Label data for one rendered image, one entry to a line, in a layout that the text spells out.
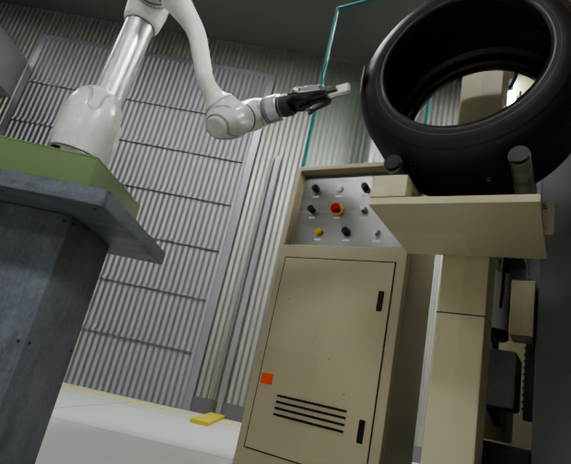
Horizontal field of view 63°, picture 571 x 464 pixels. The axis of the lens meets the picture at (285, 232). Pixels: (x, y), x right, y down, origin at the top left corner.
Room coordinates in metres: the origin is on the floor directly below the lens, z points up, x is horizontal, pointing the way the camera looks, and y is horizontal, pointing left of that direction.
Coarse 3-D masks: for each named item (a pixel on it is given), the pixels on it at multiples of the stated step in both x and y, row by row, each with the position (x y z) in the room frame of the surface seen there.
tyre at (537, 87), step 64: (448, 0) 0.96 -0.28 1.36; (512, 0) 0.89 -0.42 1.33; (384, 64) 1.04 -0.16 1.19; (448, 64) 1.21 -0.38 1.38; (512, 64) 1.12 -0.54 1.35; (384, 128) 1.04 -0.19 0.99; (448, 128) 0.94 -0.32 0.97; (512, 128) 0.87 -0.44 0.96; (448, 192) 1.11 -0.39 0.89; (512, 192) 1.07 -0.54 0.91
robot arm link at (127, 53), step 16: (128, 0) 1.35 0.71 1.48; (144, 0) 1.33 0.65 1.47; (128, 16) 1.37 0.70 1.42; (144, 16) 1.35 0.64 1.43; (160, 16) 1.38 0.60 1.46; (128, 32) 1.36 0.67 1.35; (144, 32) 1.37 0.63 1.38; (112, 48) 1.38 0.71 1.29; (128, 48) 1.36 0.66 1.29; (144, 48) 1.40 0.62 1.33; (112, 64) 1.36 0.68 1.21; (128, 64) 1.37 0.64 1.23; (112, 80) 1.36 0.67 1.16; (128, 80) 1.39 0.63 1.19
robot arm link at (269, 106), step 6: (270, 96) 1.34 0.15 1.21; (276, 96) 1.33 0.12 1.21; (264, 102) 1.34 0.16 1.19; (270, 102) 1.33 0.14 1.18; (276, 102) 1.33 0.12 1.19; (264, 108) 1.34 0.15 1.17; (270, 108) 1.34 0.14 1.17; (276, 108) 1.33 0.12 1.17; (264, 114) 1.36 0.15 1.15; (270, 114) 1.35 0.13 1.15; (276, 114) 1.34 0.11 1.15; (270, 120) 1.37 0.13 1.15; (276, 120) 1.37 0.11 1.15; (282, 120) 1.37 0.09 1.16
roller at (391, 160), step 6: (390, 156) 1.03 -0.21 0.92; (396, 156) 1.02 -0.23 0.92; (384, 162) 1.04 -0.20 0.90; (390, 162) 1.03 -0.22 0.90; (396, 162) 1.02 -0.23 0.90; (402, 162) 1.03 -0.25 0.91; (390, 168) 1.03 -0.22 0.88; (396, 168) 1.02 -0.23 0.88; (402, 168) 1.04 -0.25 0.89; (390, 174) 1.05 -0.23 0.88; (396, 174) 1.04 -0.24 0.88; (402, 174) 1.05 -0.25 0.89; (408, 174) 1.07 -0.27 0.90; (414, 186) 1.12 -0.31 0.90; (420, 192) 1.17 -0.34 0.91
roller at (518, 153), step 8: (512, 152) 0.88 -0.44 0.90; (520, 152) 0.87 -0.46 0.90; (528, 152) 0.86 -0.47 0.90; (512, 160) 0.88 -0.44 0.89; (520, 160) 0.87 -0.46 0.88; (528, 160) 0.87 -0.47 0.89; (512, 168) 0.91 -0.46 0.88; (520, 168) 0.89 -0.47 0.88; (528, 168) 0.90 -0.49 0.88; (512, 176) 0.95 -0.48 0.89; (520, 176) 0.92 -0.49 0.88; (528, 176) 0.93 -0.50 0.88; (520, 184) 0.96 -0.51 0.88; (528, 184) 0.96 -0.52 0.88; (520, 192) 1.00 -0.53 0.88; (528, 192) 0.99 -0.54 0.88
